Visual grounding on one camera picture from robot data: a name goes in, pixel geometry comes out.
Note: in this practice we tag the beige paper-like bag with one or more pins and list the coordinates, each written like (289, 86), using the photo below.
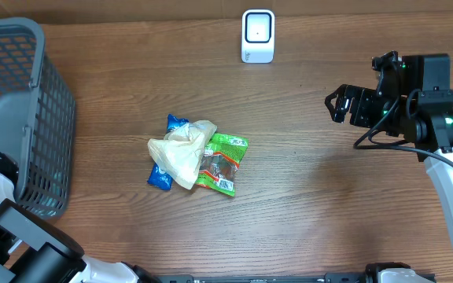
(180, 152)

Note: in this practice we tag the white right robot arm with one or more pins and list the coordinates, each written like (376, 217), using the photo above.
(410, 110)

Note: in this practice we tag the blue Oreo cookie pack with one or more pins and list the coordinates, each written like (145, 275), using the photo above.
(158, 177)

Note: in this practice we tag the grey plastic mesh basket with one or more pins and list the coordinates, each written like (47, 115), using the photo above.
(37, 119)

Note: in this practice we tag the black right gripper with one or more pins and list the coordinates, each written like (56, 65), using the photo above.
(361, 96)

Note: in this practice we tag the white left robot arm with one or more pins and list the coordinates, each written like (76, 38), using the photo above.
(32, 250)

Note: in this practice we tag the green snack packet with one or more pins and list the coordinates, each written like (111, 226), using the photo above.
(221, 161)

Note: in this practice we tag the white barcode scanner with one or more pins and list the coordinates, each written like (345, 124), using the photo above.
(257, 36)

